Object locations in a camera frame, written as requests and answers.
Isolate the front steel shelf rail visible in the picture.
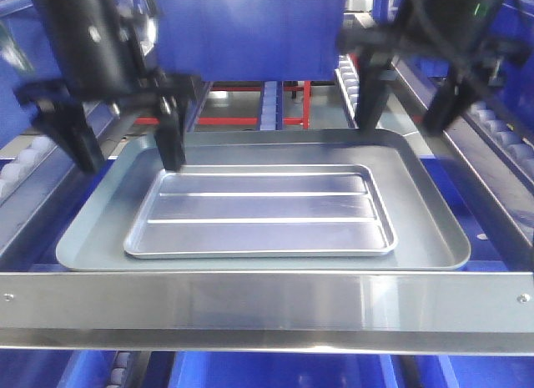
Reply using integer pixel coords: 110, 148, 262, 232
1, 271, 533, 355

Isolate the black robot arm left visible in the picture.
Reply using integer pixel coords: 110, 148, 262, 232
15, 0, 199, 173

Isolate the small silver ribbed tray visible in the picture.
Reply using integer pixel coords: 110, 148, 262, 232
123, 164, 398, 260

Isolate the far left roller track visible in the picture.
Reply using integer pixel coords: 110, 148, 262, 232
1, 136, 56, 200

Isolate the centre right roller track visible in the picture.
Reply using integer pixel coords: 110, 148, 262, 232
469, 102, 533, 178

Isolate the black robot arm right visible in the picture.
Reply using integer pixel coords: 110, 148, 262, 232
336, 0, 531, 136

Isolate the centre left roller track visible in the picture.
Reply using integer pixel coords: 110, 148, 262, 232
258, 81, 284, 131

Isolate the large blue plastic crate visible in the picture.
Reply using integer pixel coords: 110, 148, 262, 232
155, 0, 345, 82

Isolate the roller track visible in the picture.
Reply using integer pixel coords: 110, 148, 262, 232
1, 136, 56, 200
335, 55, 360, 128
469, 102, 533, 178
258, 81, 284, 131

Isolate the red steel floor frame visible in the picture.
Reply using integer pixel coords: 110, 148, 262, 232
133, 79, 314, 130

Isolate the blue bin bottom shelf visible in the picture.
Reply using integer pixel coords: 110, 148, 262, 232
169, 351, 400, 387

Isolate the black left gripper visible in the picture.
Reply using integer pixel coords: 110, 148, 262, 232
15, 68, 196, 174

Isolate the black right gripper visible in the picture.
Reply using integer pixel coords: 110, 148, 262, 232
336, 25, 530, 134

